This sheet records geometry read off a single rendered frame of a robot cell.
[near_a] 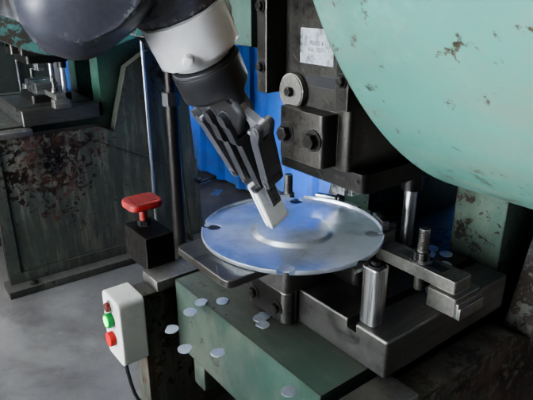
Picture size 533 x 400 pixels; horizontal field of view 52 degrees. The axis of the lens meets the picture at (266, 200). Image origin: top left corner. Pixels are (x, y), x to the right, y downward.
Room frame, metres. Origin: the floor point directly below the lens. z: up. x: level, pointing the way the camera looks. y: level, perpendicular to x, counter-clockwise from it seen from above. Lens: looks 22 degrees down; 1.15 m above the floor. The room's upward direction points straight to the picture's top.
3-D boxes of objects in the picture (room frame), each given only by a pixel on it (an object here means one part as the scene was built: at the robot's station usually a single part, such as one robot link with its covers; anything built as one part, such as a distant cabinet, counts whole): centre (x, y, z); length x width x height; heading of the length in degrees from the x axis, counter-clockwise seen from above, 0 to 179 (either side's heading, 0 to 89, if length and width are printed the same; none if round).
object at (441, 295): (0.74, -0.24, 0.76); 0.17 x 0.06 x 0.10; 38
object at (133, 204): (1.00, 0.24, 0.72); 0.07 x 0.06 x 0.08; 128
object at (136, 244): (0.98, 0.23, 0.62); 0.10 x 0.06 x 0.20; 38
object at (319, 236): (0.80, -0.04, 0.78); 0.29 x 0.29 x 0.01
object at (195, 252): (0.77, 0.00, 0.72); 0.25 x 0.14 x 0.14; 128
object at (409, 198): (0.85, -0.24, 0.81); 0.02 x 0.02 x 0.14
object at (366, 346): (0.88, -0.14, 0.68); 0.45 x 0.30 x 0.06; 38
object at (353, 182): (0.88, -0.14, 0.86); 0.20 x 0.16 x 0.05; 38
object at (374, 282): (0.66, -0.15, 0.75); 0.03 x 0.03 x 0.10; 38
